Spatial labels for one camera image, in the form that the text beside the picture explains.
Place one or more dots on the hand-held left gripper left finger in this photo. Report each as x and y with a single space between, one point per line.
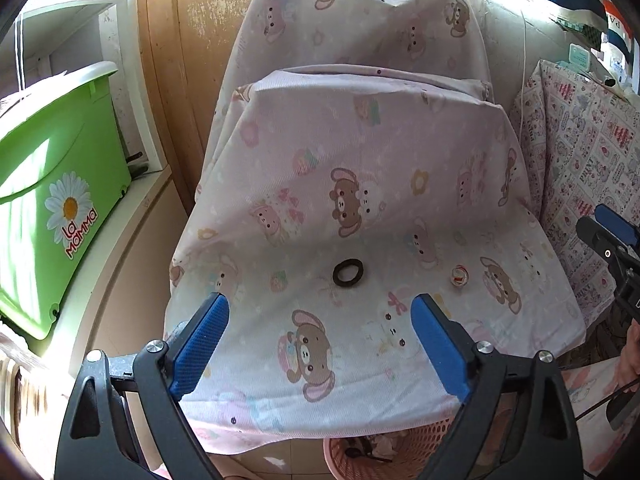
200 342

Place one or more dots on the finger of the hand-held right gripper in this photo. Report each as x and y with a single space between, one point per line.
616 225
597 240

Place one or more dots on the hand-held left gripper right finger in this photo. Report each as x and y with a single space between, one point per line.
441 342

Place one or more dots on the pink plastic basket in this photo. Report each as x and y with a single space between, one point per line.
340 465

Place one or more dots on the person's right hand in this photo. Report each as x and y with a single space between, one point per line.
631 360

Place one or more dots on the patchwork print cloth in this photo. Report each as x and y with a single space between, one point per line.
565 135

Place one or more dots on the pale green box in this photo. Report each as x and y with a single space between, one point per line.
581 55

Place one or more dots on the pink bear print cloth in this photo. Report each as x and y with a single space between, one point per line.
350 135

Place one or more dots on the green plastic storage box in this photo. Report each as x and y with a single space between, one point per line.
50 160

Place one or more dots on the wooden door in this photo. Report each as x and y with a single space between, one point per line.
200 35

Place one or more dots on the white shelf unit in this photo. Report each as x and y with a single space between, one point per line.
75 15

